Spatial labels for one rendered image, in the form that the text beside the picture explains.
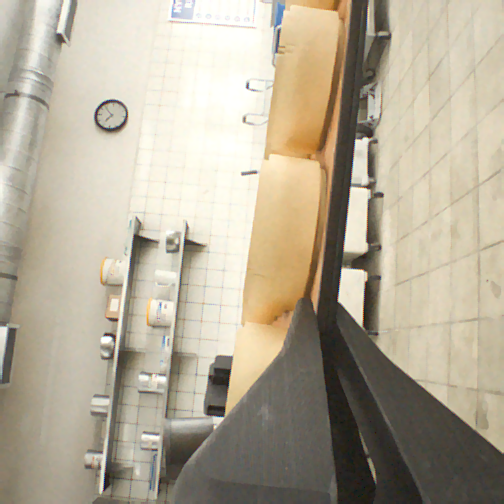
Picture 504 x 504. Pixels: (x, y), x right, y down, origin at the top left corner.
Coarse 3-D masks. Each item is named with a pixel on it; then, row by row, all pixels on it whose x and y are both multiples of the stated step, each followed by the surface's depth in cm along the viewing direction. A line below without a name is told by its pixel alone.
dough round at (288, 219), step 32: (288, 160) 15; (288, 192) 14; (320, 192) 15; (256, 224) 14; (288, 224) 14; (320, 224) 14; (256, 256) 14; (288, 256) 14; (256, 288) 15; (288, 288) 15
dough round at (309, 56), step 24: (288, 24) 16; (312, 24) 15; (336, 24) 15; (288, 48) 15; (312, 48) 15; (336, 48) 15; (288, 72) 15; (312, 72) 15; (336, 72) 15; (288, 96) 15; (312, 96) 15; (288, 120) 16; (312, 120) 16; (288, 144) 17; (312, 144) 17
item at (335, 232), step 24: (360, 0) 13; (360, 24) 13; (360, 48) 13; (360, 72) 13; (336, 144) 12; (336, 168) 12; (336, 192) 12; (336, 216) 12; (336, 240) 12; (336, 264) 12; (336, 288) 12; (336, 312) 12
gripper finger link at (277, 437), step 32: (288, 352) 10; (320, 352) 10; (256, 384) 8; (288, 384) 8; (320, 384) 8; (256, 416) 7; (288, 416) 7; (320, 416) 7; (224, 448) 7; (256, 448) 7; (288, 448) 7; (320, 448) 7; (192, 480) 6; (224, 480) 6; (256, 480) 6; (288, 480) 6; (320, 480) 6
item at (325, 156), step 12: (348, 0) 15; (348, 12) 15; (336, 96) 15; (336, 108) 15; (336, 120) 14; (324, 144) 17; (312, 156) 20; (324, 156) 16; (324, 168) 16; (324, 216) 14; (324, 228) 14; (312, 288) 15; (312, 300) 14; (288, 312) 21; (276, 324) 28; (288, 324) 20
